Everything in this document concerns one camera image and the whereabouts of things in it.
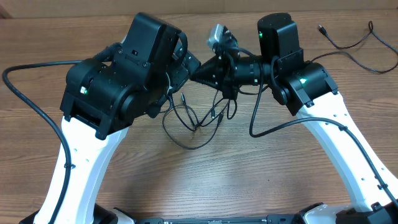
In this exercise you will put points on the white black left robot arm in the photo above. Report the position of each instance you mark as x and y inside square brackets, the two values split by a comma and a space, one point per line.
[103, 96]

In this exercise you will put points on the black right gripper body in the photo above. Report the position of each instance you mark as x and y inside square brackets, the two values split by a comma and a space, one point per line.
[231, 82]

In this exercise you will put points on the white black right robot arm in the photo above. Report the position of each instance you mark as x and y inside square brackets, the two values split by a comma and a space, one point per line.
[312, 97]

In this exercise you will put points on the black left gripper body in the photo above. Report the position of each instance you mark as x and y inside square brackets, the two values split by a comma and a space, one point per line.
[178, 73]

